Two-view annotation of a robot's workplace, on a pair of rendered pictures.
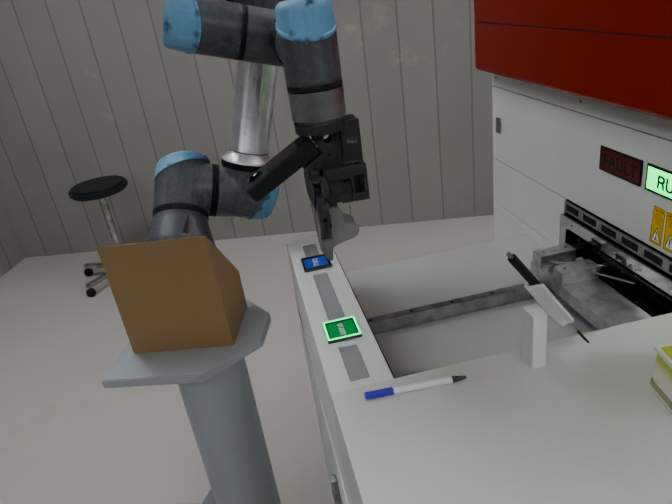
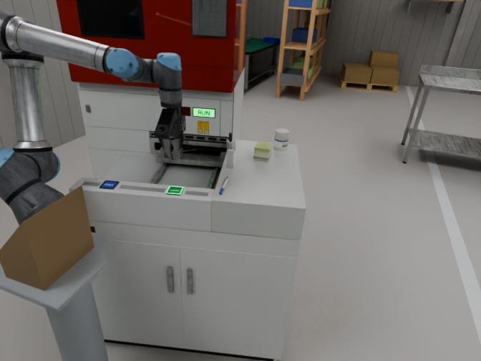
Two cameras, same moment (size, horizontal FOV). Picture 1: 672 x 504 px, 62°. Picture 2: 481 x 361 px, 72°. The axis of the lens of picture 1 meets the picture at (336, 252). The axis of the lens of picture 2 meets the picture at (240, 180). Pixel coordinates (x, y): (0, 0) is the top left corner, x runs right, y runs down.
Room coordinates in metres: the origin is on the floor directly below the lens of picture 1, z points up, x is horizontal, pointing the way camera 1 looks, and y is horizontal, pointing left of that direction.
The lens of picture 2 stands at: (0.30, 1.04, 1.62)
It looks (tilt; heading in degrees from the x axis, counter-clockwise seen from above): 28 degrees down; 281
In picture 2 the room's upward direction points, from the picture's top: 3 degrees clockwise
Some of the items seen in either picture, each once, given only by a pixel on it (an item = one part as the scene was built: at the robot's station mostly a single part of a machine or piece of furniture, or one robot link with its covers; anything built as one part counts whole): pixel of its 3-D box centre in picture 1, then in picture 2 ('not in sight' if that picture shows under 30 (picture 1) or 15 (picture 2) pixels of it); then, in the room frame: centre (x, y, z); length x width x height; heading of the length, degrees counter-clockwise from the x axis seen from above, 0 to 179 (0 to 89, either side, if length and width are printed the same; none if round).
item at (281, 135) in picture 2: not in sight; (281, 139); (0.43, -0.55, 1.01); 0.07 x 0.07 x 0.10
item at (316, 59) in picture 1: (308, 44); (168, 71); (0.77, 0.00, 1.40); 0.09 x 0.08 x 0.11; 12
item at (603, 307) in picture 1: (599, 303); (192, 159); (0.88, -0.48, 0.87); 0.36 x 0.08 x 0.03; 8
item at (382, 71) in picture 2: not in sight; (369, 69); (-0.86, -7.27, 0.37); 1.33 x 1.01 x 0.74; 172
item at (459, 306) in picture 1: (472, 303); (156, 179); (0.99, -0.27, 0.84); 0.50 x 0.02 x 0.03; 98
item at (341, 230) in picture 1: (339, 233); (177, 147); (0.76, -0.01, 1.14); 0.06 x 0.03 x 0.09; 98
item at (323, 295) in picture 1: (332, 326); (144, 203); (0.89, 0.03, 0.89); 0.55 x 0.09 x 0.14; 8
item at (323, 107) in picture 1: (317, 105); (169, 95); (0.77, 0.00, 1.33); 0.08 x 0.08 x 0.05
